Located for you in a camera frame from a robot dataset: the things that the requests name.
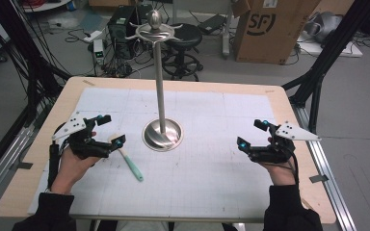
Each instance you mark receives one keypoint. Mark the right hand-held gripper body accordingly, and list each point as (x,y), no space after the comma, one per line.
(277,149)

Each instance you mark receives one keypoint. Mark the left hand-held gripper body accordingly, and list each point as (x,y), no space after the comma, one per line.
(77,146)

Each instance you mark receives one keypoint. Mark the person's left hand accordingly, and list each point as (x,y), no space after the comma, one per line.
(72,168)

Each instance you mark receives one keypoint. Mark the person's right hand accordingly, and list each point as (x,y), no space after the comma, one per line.
(281,174)

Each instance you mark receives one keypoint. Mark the tan tape strip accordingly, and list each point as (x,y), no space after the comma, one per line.
(88,82)

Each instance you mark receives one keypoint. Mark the light wooden table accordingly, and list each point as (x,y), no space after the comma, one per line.
(302,192)

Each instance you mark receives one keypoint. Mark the dark tape piece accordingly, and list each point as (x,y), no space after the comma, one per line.
(25,165)
(318,178)

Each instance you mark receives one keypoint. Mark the silver metal hanging stand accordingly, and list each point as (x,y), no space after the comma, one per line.
(160,106)

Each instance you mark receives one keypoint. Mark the white grid mat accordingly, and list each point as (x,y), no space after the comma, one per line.
(189,179)

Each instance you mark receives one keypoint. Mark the white device with green display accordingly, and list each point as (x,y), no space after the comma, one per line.
(98,51)

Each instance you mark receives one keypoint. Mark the white power strip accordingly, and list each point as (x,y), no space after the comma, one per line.
(92,36)

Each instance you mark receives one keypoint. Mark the large brown cardboard box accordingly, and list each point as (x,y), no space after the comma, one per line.
(269,35)

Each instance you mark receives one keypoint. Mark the black computer tower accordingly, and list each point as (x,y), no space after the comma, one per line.
(122,29)

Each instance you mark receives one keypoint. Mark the white stand pole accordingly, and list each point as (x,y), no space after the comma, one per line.
(227,32)

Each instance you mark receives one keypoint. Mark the black flat laptop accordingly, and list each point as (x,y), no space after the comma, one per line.
(212,23)

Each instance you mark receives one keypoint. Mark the black round stool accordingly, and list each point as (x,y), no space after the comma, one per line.
(186,38)

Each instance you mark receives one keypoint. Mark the grey rounded machine part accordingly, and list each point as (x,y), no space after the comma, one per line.
(324,25)

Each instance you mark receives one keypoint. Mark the aluminium rail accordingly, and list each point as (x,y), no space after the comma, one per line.
(330,179)
(3,166)

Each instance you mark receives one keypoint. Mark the black metal frame post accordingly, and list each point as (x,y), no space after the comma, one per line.
(327,54)
(29,57)

